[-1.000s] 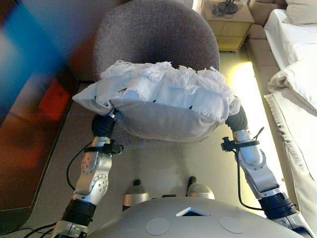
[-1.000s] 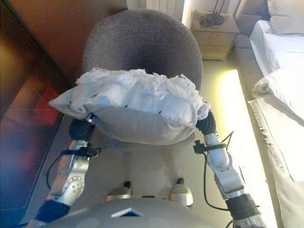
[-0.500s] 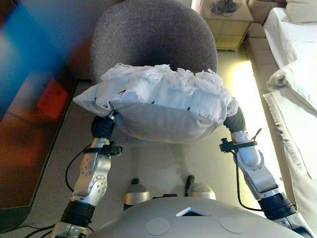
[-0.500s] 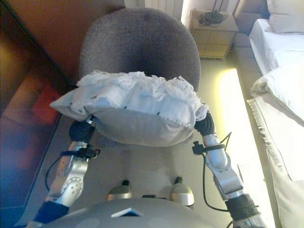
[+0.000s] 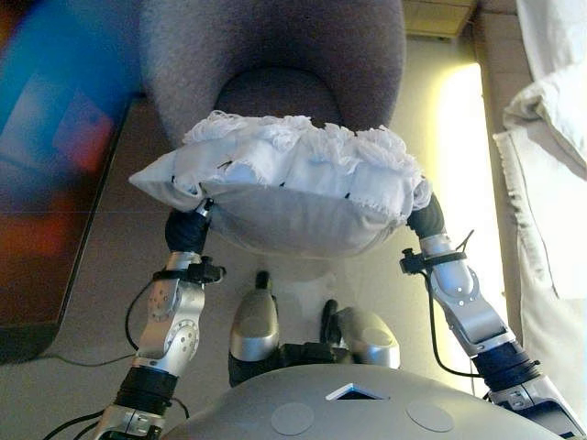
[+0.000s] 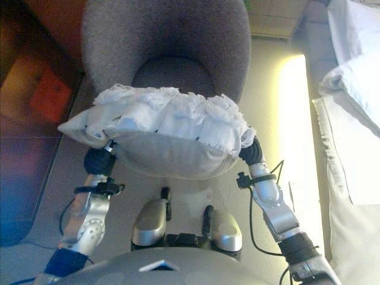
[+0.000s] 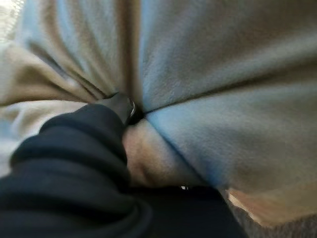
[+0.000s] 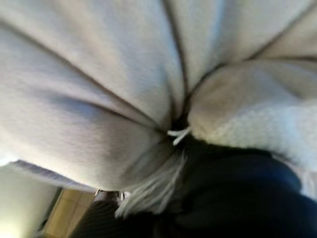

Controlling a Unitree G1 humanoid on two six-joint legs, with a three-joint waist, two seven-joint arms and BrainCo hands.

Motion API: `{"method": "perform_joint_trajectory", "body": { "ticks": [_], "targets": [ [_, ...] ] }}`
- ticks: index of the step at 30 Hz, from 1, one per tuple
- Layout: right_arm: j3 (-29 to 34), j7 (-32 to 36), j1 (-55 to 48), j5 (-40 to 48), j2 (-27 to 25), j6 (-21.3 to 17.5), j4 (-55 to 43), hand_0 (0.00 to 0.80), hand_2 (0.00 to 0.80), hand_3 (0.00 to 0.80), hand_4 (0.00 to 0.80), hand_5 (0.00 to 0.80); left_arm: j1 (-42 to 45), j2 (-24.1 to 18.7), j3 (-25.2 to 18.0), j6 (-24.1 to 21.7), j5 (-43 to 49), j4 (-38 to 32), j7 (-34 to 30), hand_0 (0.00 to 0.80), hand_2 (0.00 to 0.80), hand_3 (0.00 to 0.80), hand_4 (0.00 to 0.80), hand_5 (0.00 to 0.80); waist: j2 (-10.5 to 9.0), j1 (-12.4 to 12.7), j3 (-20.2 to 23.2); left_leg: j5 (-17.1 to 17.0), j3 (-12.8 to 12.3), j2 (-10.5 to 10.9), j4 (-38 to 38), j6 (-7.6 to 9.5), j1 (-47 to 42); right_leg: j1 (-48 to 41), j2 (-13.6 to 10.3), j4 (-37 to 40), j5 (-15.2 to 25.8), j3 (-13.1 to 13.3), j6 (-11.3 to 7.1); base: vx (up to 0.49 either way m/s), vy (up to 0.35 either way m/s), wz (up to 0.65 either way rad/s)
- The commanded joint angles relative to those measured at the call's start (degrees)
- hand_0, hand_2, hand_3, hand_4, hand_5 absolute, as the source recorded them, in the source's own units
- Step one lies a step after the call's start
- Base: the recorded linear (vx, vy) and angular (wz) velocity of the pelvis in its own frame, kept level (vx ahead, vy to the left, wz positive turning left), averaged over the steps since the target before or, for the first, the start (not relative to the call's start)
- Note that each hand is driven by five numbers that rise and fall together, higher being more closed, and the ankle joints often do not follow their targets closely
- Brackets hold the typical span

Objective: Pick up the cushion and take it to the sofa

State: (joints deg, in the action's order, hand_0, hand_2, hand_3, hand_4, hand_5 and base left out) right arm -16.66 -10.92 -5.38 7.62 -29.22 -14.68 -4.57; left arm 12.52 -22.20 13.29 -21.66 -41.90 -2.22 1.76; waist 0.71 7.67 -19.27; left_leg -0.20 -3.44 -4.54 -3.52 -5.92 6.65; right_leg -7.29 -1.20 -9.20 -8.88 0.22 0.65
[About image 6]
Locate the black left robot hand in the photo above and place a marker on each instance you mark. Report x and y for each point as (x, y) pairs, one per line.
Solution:
(99, 161)

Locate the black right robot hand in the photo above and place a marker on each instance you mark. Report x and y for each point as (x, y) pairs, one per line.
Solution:
(252, 153)

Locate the white square ruffled cushion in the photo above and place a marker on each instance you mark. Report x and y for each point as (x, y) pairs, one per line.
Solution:
(172, 148)

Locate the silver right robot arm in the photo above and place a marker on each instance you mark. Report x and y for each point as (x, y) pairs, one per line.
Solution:
(279, 213)

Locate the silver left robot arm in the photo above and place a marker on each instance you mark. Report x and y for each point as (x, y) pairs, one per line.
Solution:
(86, 219)

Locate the dark glossy mirrored panel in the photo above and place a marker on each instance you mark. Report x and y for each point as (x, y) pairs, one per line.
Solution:
(26, 118)

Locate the white folded duvet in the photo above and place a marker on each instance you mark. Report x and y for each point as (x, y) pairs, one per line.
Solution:
(356, 86)

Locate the grey robot torso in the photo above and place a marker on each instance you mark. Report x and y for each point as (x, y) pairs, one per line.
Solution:
(166, 270)

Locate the light wooden nightstand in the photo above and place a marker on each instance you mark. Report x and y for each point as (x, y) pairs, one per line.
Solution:
(273, 17)

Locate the grey fabric tub armchair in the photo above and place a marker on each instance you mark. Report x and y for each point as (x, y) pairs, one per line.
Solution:
(166, 38)

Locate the green potted plant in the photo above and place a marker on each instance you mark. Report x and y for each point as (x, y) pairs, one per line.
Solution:
(247, 4)

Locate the white bed sheet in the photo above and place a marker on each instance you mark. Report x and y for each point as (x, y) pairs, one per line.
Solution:
(356, 32)

